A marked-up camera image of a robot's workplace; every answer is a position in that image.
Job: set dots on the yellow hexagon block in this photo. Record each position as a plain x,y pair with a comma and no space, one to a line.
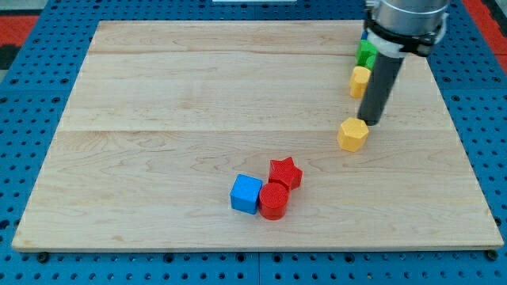
352,134

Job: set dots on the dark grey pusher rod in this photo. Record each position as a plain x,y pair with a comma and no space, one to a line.
384,73

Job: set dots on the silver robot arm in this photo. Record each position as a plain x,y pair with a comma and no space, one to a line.
400,27

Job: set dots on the blue cube block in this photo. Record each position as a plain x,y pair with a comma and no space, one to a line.
244,194

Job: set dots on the red star block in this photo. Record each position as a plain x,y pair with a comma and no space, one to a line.
286,173

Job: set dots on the red cylinder block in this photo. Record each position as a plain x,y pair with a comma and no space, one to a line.
273,201

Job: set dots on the light wooden board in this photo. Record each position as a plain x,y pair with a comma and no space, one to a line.
164,115

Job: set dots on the yellow block near rod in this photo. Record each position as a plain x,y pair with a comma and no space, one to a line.
359,81

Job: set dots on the green block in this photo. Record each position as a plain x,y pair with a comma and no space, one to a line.
365,54

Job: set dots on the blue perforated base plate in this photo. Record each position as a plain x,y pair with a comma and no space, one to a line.
38,82

